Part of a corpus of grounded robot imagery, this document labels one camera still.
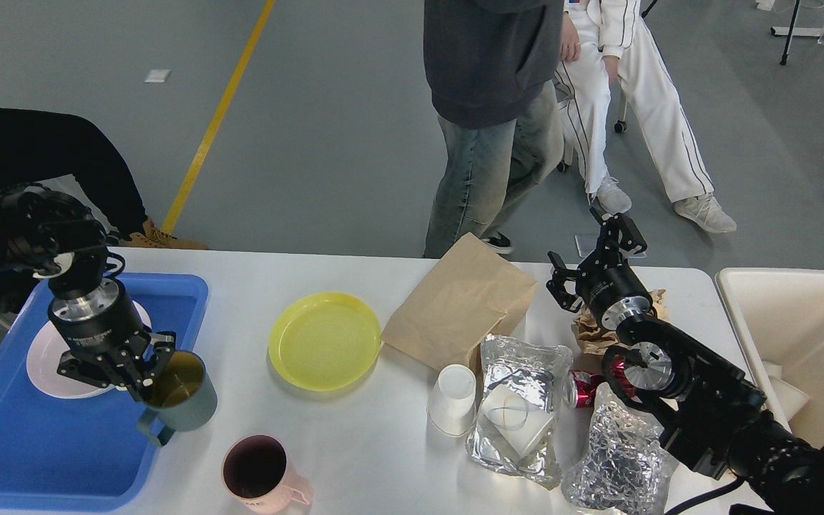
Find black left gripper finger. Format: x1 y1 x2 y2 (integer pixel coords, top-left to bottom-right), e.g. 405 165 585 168
57 350 123 391
123 330 177 402

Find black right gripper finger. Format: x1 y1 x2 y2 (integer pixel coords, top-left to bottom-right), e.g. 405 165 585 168
546 251 584 313
589 207 648 268

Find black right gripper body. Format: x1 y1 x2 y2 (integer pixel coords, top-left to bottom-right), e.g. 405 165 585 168
578 266 653 330

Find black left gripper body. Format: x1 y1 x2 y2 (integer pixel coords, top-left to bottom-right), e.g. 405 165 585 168
48 278 150 366

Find teal mug yellow inside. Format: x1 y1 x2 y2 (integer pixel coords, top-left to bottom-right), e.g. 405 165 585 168
137 350 218 446

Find pink ribbed mug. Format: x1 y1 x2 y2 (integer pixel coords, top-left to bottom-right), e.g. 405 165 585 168
220 434 315 514

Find yellow round plastic plate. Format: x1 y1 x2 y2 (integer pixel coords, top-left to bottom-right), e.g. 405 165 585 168
268 291 381 392

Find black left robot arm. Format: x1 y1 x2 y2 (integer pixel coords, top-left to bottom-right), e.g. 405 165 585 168
0 185 176 402

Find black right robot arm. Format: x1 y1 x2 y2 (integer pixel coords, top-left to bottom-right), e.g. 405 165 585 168
546 207 824 514

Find crumpled brown paper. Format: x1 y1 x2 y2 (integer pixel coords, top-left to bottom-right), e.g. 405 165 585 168
574 289 671 355

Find brown paper bag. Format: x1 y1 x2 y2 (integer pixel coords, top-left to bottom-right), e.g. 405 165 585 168
382 232 537 373

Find blue plastic tray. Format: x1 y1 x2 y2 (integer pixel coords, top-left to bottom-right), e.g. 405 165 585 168
0 271 210 514

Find crushed red soda can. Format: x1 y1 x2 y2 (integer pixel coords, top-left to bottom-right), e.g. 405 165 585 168
562 369 606 408

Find white wheeled chair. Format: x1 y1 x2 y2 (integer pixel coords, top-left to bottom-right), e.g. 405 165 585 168
555 72 631 174

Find silver foil pouch with paper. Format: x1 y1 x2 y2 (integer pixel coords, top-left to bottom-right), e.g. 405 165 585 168
466 335 573 490

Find white paper cup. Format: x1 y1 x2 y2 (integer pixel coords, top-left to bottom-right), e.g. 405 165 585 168
426 364 477 437

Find crumpled silver foil bag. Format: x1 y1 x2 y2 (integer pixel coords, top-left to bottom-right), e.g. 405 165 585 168
561 383 678 514

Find person in white tracksuit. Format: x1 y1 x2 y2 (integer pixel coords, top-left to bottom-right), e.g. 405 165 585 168
555 1 737 232

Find beige plastic bin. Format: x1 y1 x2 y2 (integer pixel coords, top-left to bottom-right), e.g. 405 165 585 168
716 268 824 447

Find person in black trousers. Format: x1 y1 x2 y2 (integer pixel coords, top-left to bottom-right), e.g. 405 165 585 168
0 108 204 249

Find person in grey hoodie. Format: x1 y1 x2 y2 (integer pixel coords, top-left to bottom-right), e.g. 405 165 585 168
423 1 564 258

